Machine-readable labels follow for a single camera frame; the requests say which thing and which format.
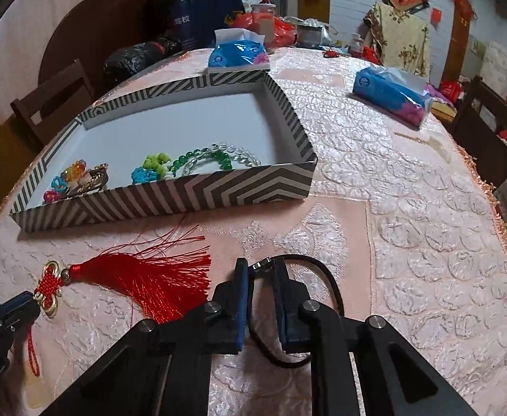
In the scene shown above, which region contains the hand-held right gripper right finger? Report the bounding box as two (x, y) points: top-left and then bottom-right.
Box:
(272, 257), (480, 416)

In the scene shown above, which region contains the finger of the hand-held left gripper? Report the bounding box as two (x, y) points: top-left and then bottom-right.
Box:
(0, 290), (38, 313)
(0, 309), (43, 333)

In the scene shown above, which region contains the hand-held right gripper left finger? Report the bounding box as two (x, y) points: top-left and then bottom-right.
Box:
(41, 258), (251, 416)

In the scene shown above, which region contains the black cord necklace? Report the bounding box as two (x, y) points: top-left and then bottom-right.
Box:
(247, 254), (345, 367)

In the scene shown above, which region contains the red tassel knot ornament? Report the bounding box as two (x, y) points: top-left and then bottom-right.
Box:
(26, 220), (213, 379)

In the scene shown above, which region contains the multicolour ring bracelet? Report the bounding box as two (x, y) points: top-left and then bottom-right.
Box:
(43, 174), (70, 204)

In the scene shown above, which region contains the clear bead bracelet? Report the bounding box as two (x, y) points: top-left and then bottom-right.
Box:
(179, 142), (264, 178)

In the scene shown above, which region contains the light blue bead bracelet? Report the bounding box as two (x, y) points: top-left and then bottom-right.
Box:
(131, 166), (168, 185)

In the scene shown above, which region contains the yellow green bead bracelet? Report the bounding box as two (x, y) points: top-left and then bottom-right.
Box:
(143, 152), (171, 172)

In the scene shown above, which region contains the striped cardboard box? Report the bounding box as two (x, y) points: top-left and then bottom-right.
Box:
(8, 70), (318, 233)

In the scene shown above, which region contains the translucent yellowish pendant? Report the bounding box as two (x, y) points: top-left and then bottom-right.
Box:
(22, 374), (54, 409)

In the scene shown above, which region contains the pink embroidered tablecloth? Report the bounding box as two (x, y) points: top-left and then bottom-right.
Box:
(0, 45), (507, 416)

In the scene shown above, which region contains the dark wooden chair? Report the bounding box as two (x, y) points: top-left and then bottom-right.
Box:
(10, 58), (96, 149)
(448, 75), (507, 188)

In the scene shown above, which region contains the blue tissue pack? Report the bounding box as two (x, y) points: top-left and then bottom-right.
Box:
(207, 28), (272, 73)
(352, 63), (435, 131)

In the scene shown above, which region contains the small black garbage bag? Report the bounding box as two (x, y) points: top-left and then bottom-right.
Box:
(103, 39), (186, 86)

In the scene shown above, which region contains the red gift bag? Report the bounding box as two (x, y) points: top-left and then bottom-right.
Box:
(439, 80), (463, 103)

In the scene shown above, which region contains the round dark brown tabletop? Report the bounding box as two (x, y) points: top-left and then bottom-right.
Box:
(37, 0), (155, 97)

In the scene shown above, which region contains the clear plastic bag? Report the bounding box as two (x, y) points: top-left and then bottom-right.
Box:
(296, 17), (337, 49)

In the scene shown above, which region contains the red plastic bag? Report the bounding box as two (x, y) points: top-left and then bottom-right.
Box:
(231, 10), (298, 49)

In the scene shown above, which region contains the glass jar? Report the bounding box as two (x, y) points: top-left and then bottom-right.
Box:
(251, 3), (277, 45)

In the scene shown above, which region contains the floral yellow cloth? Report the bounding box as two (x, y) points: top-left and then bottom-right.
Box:
(363, 2), (432, 79)

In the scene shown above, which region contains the dark blue paper bag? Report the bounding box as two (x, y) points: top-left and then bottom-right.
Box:
(169, 0), (246, 51)

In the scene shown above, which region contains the pink patterned curtain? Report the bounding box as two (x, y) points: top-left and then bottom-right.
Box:
(481, 41), (507, 93)

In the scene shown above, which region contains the red knot door decoration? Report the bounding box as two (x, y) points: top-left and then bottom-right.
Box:
(452, 0), (478, 21)

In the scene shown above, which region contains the wooden door frame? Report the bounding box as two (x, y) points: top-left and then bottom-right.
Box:
(450, 0), (474, 84)

